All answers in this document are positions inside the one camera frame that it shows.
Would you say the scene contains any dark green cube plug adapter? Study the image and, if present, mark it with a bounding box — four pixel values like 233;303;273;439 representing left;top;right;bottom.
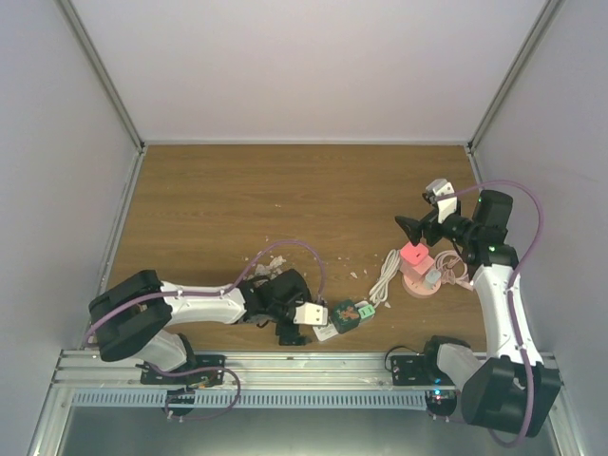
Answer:
330;299;361;334

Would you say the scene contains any slotted grey cable duct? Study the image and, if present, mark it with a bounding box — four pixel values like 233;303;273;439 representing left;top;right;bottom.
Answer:
72;389;427;410

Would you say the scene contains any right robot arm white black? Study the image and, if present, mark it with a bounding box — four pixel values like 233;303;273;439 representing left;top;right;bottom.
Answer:
395;180;561;441

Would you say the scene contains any white coiled power cord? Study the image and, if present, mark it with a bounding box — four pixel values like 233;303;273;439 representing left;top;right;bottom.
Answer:
369;248;404;306

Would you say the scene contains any red pink charger plug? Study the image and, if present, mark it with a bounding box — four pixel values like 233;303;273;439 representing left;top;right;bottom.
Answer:
399;242;428;266

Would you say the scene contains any pink round socket tower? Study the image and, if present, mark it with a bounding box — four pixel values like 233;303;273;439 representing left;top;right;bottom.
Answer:
400;256;441;298

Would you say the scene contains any light green plug adapter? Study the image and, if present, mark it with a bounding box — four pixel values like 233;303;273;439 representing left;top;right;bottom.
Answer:
356;303;375;322

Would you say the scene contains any white power strip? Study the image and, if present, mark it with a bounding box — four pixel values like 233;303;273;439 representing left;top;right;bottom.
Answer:
313;324;339;342

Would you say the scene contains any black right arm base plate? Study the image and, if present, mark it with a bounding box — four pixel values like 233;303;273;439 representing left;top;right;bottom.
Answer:
384;345;442;387

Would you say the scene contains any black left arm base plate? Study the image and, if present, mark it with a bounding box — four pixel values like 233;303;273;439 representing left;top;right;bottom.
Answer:
136;354;226;388

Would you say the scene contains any small grey white plug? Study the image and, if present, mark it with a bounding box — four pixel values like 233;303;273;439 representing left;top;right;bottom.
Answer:
424;269;442;289

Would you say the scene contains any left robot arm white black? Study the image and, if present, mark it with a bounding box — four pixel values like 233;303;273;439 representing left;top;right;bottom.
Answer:
87;269;328;384

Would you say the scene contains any aluminium front rail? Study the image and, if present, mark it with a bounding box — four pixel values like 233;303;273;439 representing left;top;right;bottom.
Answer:
51;350;564;391

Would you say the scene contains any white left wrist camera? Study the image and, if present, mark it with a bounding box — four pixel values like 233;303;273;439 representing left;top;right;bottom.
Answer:
294;302;329;326

